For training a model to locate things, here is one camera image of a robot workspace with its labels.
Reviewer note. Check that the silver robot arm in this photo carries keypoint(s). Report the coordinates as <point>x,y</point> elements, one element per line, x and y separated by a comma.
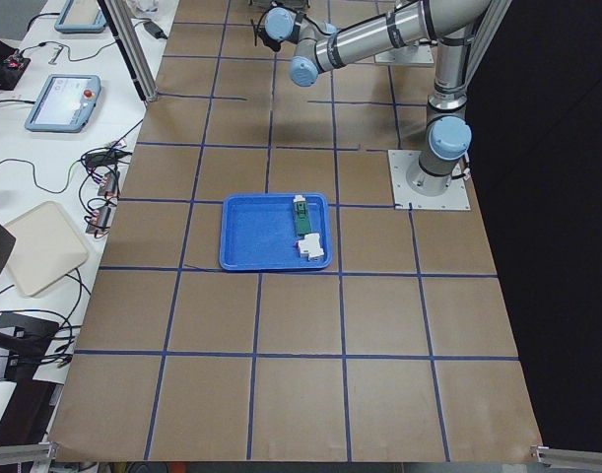
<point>435,34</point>

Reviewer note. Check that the green circuit board module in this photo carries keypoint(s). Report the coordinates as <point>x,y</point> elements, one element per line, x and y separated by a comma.
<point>301,216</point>

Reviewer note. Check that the white plastic connector block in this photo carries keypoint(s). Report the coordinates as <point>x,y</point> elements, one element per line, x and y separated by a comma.
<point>310,247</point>

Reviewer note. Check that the blue plastic tray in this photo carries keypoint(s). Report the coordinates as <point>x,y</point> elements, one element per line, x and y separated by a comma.
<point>258,232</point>

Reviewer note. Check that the black power adapter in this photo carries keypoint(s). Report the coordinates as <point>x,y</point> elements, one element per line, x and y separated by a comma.
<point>154,30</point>

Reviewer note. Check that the beige plastic tray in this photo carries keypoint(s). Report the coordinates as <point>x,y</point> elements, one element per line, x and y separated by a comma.
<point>47,247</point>

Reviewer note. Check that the near teach pendant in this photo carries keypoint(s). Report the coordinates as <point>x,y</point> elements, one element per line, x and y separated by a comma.
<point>65,103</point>

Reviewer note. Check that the teach pendant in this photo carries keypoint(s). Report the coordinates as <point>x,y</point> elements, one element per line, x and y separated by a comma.
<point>80,17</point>
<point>65,103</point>

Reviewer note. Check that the far teach pendant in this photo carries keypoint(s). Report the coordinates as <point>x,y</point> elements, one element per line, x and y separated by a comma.
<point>80,17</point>

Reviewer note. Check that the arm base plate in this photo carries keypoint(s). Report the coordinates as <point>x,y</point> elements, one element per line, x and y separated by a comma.
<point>417,54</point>
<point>413,189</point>

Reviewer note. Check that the silver wire mesh shelf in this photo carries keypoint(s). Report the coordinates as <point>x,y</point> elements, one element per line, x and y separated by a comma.
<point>292,4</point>

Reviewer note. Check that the aluminium frame post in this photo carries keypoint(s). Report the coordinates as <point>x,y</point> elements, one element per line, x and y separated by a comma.
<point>117,17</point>

